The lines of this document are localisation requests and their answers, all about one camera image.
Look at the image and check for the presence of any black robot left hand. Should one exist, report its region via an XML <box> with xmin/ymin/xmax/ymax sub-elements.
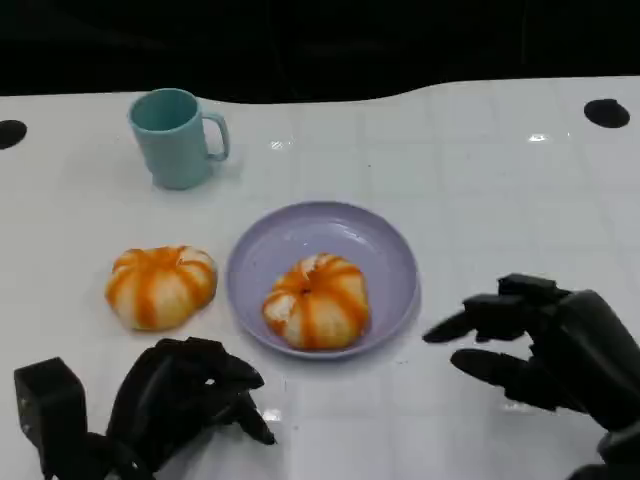
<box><xmin>105</xmin><ymin>337</ymin><xmax>278</xmax><ymax>480</ymax></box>

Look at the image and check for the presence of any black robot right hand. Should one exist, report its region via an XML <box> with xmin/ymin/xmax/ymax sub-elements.
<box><xmin>422</xmin><ymin>273</ymin><xmax>640</xmax><ymax>432</ymax></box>

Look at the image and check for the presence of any orange and white bread roll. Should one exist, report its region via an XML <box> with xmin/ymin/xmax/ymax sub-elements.
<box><xmin>104</xmin><ymin>244</ymin><xmax>219</xmax><ymax>333</ymax></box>
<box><xmin>262</xmin><ymin>253</ymin><xmax>373</xmax><ymax>351</ymax></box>

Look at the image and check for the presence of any lilac plate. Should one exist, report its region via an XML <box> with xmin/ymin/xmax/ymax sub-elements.
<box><xmin>226</xmin><ymin>200</ymin><xmax>422</xmax><ymax>361</ymax></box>

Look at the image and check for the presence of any pale green mug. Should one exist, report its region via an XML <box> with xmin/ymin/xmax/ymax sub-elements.
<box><xmin>127</xmin><ymin>88</ymin><xmax>231</xmax><ymax>191</ymax></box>

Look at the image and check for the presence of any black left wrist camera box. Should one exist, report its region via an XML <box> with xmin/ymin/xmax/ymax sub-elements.
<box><xmin>13</xmin><ymin>356</ymin><xmax>90</xmax><ymax>474</ymax></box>

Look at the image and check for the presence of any black table cable hole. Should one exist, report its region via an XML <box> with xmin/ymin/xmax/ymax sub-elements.
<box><xmin>583</xmin><ymin>98</ymin><xmax>632</xmax><ymax>129</ymax></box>
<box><xmin>0</xmin><ymin>119</ymin><xmax>28</xmax><ymax>151</ymax></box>

